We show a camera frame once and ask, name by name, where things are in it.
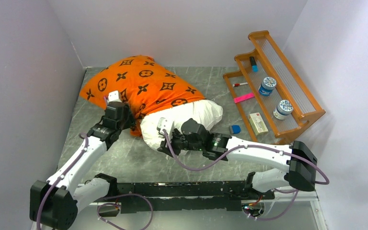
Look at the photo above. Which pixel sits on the blue jar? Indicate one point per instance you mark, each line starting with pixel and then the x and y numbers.
pixel 268 84
pixel 283 109

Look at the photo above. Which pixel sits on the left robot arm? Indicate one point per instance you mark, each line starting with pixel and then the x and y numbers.
pixel 56 201

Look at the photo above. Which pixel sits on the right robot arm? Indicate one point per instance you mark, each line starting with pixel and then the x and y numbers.
pixel 294 165

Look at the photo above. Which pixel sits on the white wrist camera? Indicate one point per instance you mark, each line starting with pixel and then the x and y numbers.
pixel 165 124
pixel 113 97

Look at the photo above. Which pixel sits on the orange patterned pillowcase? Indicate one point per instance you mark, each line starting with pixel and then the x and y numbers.
pixel 145 85

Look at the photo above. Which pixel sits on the blue jar far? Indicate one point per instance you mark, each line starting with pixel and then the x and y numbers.
pixel 283 109

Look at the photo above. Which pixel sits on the small cardboard box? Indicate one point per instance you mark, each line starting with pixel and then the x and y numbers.
pixel 257 123

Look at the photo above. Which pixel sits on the pink flat strip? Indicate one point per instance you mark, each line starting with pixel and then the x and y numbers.
pixel 243 97

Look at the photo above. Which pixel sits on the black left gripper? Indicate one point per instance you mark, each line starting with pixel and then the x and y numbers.
pixel 129 119

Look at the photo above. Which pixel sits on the blue black highlighter marker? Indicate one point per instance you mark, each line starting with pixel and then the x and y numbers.
pixel 253 64

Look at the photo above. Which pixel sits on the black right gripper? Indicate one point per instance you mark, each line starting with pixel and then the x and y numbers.
pixel 172 138

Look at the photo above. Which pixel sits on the blue jar near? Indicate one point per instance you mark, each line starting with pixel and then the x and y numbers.
pixel 268 84

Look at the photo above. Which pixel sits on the blue grey eraser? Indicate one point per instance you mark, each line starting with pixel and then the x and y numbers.
pixel 234 129

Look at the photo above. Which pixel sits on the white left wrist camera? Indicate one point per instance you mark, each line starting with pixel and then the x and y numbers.
pixel 113 97

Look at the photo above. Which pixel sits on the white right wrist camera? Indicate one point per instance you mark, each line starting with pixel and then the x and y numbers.
pixel 165 124

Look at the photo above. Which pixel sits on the wooden tiered shelf rack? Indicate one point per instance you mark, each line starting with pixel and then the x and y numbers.
pixel 272 62

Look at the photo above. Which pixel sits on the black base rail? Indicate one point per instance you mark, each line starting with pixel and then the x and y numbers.
pixel 177 196

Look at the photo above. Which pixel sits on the red white marker pen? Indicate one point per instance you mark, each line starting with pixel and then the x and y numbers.
pixel 239 84

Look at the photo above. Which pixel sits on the white pillow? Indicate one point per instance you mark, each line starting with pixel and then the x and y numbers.
pixel 204 112

